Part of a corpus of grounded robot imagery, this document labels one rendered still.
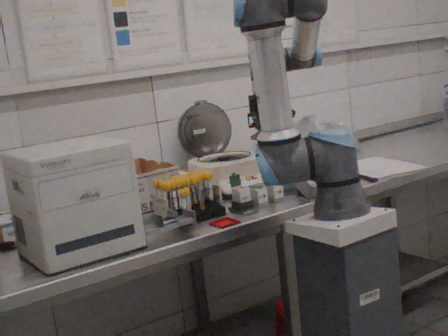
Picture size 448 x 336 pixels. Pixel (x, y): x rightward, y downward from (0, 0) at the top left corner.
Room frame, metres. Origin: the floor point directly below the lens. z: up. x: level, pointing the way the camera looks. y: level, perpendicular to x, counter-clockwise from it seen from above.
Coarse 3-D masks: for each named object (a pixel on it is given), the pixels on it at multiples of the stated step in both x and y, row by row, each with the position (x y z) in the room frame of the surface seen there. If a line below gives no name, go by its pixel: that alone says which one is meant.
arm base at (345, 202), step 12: (348, 180) 1.54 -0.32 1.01; (324, 192) 1.56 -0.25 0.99; (336, 192) 1.54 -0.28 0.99; (348, 192) 1.53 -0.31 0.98; (360, 192) 1.55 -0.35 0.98; (324, 204) 1.55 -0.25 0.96; (336, 204) 1.54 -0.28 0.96; (348, 204) 1.52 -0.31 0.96; (360, 204) 1.53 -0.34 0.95; (324, 216) 1.54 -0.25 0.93; (336, 216) 1.52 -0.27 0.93; (348, 216) 1.51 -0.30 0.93; (360, 216) 1.52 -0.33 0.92
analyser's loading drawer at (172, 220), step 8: (184, 208) 1.76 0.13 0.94; (160, 216) 1.67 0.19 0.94; (168, 216) 1.73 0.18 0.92; (176, 216) 1.69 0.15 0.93; (184, 216) 1.75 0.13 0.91; (192, 216) 1.72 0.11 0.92; (152, 224) 1.70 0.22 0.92; (160, 224) 1.68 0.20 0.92; (168, 224) 1.67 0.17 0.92; (176, 224) 1.68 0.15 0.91; (184, 224) 1.70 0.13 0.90; (152, 232) 1.64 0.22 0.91
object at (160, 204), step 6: (216, 186) 1.97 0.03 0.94; (192, 192) 1.93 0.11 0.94; (216, 192) 1.99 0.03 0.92; (156, 198) 1.92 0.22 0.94; (162, 198) 1.88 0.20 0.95; (174, 198) 1.88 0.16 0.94; (192, 198) 1.97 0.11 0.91; (204, 198) 1.96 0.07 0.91; (210, 198) 1.95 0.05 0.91; (216, 198) 1.99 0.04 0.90; (156, 204) 1.92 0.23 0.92; (162, 204) 1.89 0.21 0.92; (186, 204) 1.90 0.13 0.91; (216, 204) 1.97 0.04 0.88; (156, 210) 1.93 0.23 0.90; (162, 210) 1.89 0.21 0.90
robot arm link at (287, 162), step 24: (240, 0) 1.53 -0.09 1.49; (264, 0) 1.53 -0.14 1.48; (288, 0) 1.53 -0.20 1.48; (240, 24) 1.57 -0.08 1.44; (264, 24) 1.53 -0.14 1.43; (264, 48) 1.55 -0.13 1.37; (264, 72) 1.55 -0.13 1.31; (264, 96) 1.56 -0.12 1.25; (288, 96) 1.58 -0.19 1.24; (264, 120) 1.57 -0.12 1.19; (288, 120) 1.57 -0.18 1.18; (264, 144) 1.56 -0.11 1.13; (288, 144) 1.55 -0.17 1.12; (264, 168) 1.55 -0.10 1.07; (288, 168) 1.55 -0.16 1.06
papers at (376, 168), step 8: (360, 160) 2.39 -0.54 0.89; (368, 160) 2.37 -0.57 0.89; (376, 160) 2.35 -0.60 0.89; (384, 160) 2.33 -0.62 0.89; (392, 160) 2.31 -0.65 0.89; (360, 168) 2.24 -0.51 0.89; (368, 168) 2.22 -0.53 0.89; (376, 168) 2.21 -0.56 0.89; (384, 168) 2.19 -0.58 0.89; (392, 168) 2.17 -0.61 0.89; (400, 168) 2.16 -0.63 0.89; (408, 168) 2.14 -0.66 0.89; (416, 168) 2.13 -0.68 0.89; (424, 168) 2.13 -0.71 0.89; (360, 176) 2.17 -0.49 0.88; (368, 176) 2.12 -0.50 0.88; (376, 176) 2.08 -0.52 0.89; (384, 176) 2.08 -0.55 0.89; (392, 176) 2.09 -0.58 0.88
